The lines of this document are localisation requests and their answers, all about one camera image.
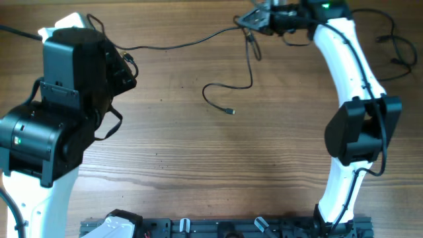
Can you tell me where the black cable with large plugs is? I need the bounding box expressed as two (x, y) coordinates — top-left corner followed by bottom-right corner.
(350, 8), (418, 82)

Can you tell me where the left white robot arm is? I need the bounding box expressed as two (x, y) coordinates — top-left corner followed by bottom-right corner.
(1, 13), (139, 237)

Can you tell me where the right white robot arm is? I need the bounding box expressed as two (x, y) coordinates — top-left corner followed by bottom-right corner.
(236, 1), (402, 234)

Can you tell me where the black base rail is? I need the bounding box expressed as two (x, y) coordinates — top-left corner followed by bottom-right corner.
(79, 217), (375, 238)

